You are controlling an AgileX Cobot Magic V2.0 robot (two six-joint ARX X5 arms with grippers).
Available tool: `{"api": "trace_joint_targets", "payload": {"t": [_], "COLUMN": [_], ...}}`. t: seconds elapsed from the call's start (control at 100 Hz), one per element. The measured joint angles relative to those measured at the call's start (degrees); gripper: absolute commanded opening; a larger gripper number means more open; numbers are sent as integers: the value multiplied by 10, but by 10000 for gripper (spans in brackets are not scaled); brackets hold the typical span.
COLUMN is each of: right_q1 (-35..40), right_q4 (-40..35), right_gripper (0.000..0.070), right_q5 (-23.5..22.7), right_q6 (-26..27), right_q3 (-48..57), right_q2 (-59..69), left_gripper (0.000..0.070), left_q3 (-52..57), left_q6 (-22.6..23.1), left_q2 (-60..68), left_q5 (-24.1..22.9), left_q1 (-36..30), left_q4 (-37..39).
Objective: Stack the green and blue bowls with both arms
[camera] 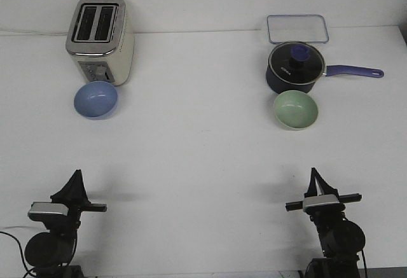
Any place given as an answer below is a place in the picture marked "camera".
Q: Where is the glass pot lid blue knob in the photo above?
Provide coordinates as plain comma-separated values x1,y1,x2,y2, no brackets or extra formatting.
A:
268,41,326,85

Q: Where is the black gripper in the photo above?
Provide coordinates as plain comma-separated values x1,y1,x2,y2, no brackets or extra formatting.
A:
285,167,362,220
50,169,107,227

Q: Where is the cream and steel toaster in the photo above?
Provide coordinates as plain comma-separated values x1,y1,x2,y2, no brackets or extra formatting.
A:
66,0,135,86

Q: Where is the black cable right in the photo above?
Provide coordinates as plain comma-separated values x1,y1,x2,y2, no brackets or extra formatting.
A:
359,249,369,278

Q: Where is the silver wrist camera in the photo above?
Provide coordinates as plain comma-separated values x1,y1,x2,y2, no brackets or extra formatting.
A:
27,202,69,222
303,194,340,213

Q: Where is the black cable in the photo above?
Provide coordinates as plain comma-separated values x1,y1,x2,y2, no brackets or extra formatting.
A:
359,249,369,278
0,230,38,278

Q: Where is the black cable left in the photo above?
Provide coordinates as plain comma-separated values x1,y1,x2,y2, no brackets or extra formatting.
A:
0,230,38,278

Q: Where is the blue bowl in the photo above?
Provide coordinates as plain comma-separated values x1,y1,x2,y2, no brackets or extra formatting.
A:
73,81,119,120

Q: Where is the green bowl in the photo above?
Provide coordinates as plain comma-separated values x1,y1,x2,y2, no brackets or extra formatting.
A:
273,90,319,130

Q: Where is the dark blue saucepan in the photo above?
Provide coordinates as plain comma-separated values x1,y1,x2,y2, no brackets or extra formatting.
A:
265,57,384,94

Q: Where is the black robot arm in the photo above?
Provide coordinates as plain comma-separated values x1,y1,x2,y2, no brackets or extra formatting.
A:
286,167,366,277
24,169,107,277

